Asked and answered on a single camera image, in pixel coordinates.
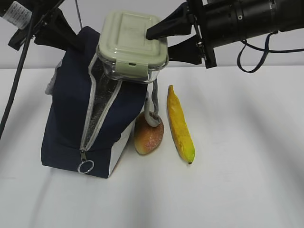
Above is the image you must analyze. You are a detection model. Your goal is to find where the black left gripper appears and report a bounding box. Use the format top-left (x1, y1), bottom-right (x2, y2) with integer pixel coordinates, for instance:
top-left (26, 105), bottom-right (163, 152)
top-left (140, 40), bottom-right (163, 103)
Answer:
top-left (0, 0), bottom-right (85, 52)

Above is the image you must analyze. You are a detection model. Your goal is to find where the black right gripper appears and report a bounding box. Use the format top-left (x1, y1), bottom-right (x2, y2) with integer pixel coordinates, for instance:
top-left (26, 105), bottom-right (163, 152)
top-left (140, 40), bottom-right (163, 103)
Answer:
top-left (146, 0), bottom-right (246, 68)

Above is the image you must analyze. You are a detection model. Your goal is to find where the green lid glass container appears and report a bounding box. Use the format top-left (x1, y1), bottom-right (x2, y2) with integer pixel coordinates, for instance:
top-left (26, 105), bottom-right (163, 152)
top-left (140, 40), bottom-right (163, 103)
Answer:
top-left (96, 10), bottom-right (169, 84)

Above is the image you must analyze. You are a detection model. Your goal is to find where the navy blue lunch bag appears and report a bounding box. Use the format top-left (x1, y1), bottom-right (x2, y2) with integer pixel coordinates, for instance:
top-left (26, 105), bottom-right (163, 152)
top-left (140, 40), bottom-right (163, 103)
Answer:
top-left (41, 27), bottom-right (147, 178)

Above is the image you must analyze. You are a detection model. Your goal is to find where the yellow banana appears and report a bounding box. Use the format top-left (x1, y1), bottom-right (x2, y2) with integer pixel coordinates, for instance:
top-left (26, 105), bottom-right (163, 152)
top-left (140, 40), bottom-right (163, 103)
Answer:
top-left (167, 85), bottom-right (195, 164)

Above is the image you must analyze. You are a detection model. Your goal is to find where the brown bread roll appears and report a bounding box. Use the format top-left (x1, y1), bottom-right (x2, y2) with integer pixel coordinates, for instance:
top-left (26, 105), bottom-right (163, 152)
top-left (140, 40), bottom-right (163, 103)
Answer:
top-left (134, 112), bottom-right (164, 155)

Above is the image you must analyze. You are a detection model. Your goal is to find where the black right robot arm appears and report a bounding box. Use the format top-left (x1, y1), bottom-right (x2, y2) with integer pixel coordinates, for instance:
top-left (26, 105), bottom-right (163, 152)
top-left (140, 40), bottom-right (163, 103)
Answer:
top-left (146, 0), bottom-right (304, 68)

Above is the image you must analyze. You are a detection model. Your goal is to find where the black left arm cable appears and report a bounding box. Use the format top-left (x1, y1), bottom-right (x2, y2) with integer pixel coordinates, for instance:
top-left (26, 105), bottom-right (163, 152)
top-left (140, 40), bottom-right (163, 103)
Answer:
top-left (0, 7), bottom-right (36, 141)

